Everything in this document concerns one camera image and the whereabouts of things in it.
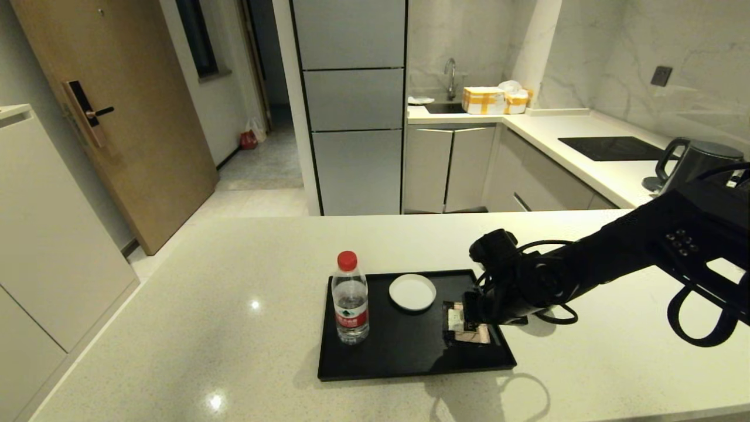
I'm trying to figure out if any pink tea bag packet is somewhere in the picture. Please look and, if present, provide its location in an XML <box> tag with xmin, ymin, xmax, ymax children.
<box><xmin>442</xmin><ymin>301</ymin><xmax>492</xmax><ymax>347</ymax></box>

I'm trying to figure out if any round white coaster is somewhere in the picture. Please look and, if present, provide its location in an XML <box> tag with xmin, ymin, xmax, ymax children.
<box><xmin>388</xmin><ymin>273</ymin><xmax>437</xmax><ymax>312</ymax></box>

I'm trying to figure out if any clear water bottle red label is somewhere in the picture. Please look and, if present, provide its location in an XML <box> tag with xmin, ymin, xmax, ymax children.
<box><xmin>332</xmin><ymin>251</ymin><xmax>370</xmax><ymax>346</ymax></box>

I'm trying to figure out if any black electric kettle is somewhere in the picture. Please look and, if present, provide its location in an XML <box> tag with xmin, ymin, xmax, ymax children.
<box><xmin>654</xmin><ymin>138</ymin><xmax>745</xmax><ymax>194</ymax></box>

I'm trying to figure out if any black rectangular serving tray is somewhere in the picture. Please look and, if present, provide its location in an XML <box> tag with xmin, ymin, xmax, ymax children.
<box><xmin>317</xmin><ymin>269</ymin><xmax>517</xmax><ymax>382</ymax></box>

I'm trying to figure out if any grey lower kitchen cabinet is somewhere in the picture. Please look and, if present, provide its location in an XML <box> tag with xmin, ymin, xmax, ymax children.
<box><xmin>485</xmin><ymin>127</ymin><xmax>619</xmax><ymax>213</ymax></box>

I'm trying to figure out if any grey sink cabinet door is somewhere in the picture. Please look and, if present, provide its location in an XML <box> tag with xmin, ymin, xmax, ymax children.
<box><xmin>403</xmin><ymin>127</ymin><xmax>454</xmax><ymax>215</ymax></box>
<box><xmin>444</xmin><ymin>127</ymin><xmax>496</xmax><ymax>213</ymax></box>

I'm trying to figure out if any black induction cooktop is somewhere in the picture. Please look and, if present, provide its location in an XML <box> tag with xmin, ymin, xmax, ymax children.
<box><xmin>557</xmin><ymin>137</ymin><xmax>680</xmax><ymax>162</ymax></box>

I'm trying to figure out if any tall grey refrigerator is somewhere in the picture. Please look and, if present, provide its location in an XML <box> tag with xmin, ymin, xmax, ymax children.
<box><xmin>289</xmin><ymin>0</ymin><xmax>408</xmax><ymax>217</ymax></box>

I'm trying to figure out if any small box yellow tape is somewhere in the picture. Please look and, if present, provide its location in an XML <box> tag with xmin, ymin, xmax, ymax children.
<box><xmin>504</xmin><ymin>90</ymin><xmax>533</xmax><ymax>115</ymax></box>

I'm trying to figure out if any large box yellow tape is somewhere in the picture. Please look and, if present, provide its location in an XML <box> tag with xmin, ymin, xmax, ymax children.
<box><xmin>461</xmin><ymin>87</ymin><xmax>506</xmax><ymax>115</ymax></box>

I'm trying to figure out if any chrome sink faucet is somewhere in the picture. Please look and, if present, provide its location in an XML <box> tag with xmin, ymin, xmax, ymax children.
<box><xmin>443</xmin><ymin>58</ymin><xmax>458</xmax><ymax>102</ymax></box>

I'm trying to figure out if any wooden entrance door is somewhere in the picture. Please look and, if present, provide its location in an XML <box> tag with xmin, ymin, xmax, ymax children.
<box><xmin>11</xmin><ymin>0</ymin><xmax>220</xmax><ymax>257</ymax></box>

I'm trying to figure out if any dark narrow window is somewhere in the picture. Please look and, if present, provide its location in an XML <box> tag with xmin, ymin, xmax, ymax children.
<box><xmin>176</xmin><ymin>0</ymin><xmax>232</xmax><ymax>81</ymax></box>

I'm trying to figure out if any white tall cabinet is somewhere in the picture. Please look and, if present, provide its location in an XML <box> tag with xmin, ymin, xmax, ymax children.
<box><xmin>0</xmin><ymin>105</ymin><xmax>140</xmax><ymax>422</ymax></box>

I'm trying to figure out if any black electronic door lock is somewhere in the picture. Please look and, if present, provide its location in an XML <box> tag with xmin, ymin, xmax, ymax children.
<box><xmin>64</xmin><ymin>81</ymin><xmax>116</xmax><ymax>149</ymax></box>

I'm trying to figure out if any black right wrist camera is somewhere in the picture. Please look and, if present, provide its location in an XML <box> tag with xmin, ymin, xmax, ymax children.
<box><xmin>469</xmin><ymin>229</ymin><xmax>522</xmax><ymax>273</ymax></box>

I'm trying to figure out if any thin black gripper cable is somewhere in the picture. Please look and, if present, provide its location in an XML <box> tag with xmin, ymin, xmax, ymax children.
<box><xmin>519</xmin><ymin>239</ymin><xmax>581</xmax><ymax>325</ymax></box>

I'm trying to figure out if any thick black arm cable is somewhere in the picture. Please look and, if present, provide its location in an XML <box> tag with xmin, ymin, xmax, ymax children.
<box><xmin>667</xmin><ymin>161</ymin><xmax>750</xmax><ymax>348</ymax></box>

